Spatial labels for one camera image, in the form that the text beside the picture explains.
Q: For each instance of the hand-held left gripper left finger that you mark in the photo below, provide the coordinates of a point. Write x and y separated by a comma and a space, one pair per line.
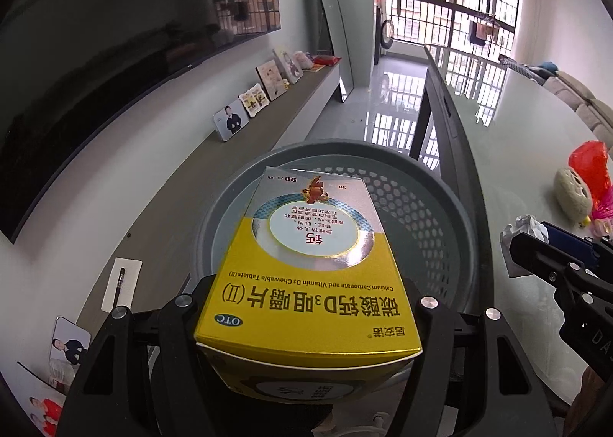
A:
191, 305

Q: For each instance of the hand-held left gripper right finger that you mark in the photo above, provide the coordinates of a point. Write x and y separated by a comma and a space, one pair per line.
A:
431, 317

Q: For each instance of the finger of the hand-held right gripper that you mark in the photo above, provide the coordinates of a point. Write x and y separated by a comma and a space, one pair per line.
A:
570, 238
536, 255

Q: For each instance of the white tissue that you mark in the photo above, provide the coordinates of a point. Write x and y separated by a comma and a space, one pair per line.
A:
527, 226

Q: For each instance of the cream round plush toy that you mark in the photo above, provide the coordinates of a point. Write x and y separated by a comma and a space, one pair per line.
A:
572, 195

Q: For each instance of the grey perforated waste bin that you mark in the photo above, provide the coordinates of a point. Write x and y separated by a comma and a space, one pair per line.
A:
421, 207

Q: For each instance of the yellow medicine box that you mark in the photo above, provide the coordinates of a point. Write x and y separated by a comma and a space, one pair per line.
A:
306, 298

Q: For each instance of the person's right forearm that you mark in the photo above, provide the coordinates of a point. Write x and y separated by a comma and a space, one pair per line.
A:
590, 394

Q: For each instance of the white lined notepad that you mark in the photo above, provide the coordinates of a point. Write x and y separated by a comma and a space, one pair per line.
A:
131, 283

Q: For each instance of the black pen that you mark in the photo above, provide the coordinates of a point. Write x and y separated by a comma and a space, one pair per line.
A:
118, 288

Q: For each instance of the red plastic bag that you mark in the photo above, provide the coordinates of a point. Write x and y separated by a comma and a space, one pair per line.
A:
594, 164

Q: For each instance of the long wooden media cabinet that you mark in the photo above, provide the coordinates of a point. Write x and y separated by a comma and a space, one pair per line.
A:
215, 178

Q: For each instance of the beige sofa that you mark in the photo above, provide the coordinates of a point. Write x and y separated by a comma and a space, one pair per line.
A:
582, 97

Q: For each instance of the clear plastic item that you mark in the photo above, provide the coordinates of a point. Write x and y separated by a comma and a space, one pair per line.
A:
61, 374

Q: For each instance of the blue cloth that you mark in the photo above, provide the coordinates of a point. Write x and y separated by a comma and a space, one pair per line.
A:
547, 68

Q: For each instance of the grey cloth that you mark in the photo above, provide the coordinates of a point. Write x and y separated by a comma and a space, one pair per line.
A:
517, 67

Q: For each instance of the photo with red clothes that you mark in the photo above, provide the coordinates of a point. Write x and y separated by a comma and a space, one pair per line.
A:
43, 410

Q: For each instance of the clothes on drying rack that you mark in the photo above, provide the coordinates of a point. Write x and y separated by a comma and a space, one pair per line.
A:
483, 32

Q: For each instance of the large curved television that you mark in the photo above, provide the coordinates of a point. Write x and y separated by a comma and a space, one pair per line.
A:
96, 58

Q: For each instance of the washing machine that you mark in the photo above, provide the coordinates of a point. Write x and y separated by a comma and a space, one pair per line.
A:
385, 29

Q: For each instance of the red envelopes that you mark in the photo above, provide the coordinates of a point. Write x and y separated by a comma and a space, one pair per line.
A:
327, 61

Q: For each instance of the tall leaning mirror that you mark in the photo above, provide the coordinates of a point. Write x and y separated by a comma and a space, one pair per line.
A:
330, 10

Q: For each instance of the rounded portrait photo frame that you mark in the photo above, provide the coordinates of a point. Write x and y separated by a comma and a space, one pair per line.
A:
69, 343

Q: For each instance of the black frame glass table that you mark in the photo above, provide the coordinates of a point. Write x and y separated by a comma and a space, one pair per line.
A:
445, 106

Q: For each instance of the photo frame with dark suit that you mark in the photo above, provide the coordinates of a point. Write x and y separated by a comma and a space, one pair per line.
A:
231, 120

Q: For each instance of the scalloped photo frame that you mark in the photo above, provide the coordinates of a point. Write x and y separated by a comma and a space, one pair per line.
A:
254, 99

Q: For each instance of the pale rectangular photo frame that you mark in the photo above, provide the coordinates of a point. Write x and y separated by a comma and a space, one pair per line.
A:
271, 80

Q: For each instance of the grey bordered photo frame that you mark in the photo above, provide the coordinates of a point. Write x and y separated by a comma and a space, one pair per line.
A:
287, 64

